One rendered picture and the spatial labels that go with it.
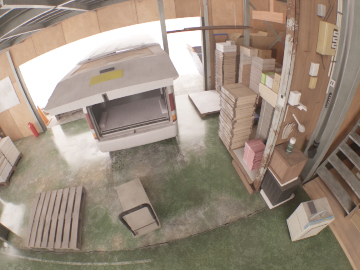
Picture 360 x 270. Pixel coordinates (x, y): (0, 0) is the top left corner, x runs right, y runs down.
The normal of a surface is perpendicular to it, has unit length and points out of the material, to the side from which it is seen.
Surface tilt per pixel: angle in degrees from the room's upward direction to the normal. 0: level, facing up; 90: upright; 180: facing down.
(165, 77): 11
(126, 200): 0
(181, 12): 90
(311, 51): 90
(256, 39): 91
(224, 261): 0
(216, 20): 90
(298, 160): 0
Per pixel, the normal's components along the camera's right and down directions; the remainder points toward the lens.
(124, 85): -0.04, -0.66
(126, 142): 0.20, 0.55
